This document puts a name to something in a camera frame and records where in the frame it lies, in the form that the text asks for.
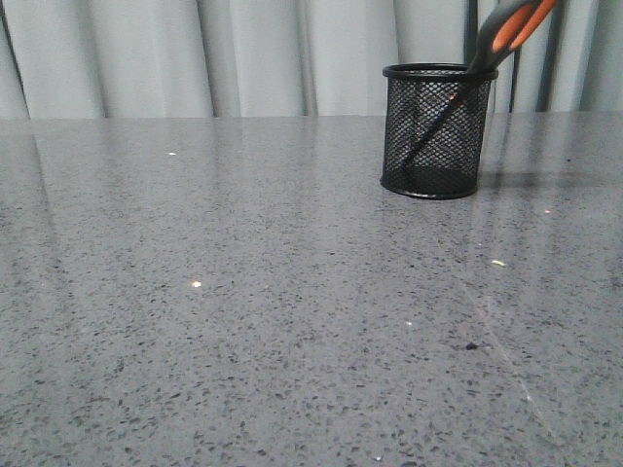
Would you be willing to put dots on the grey and orange scissors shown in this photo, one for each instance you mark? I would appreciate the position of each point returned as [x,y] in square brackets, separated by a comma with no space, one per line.
[504,31]

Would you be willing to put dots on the black mesh pen bucket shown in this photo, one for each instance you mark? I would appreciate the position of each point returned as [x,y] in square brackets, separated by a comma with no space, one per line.
[448,166]

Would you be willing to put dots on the light grey curtain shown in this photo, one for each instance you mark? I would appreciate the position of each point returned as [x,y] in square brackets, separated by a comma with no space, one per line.
[165,59]

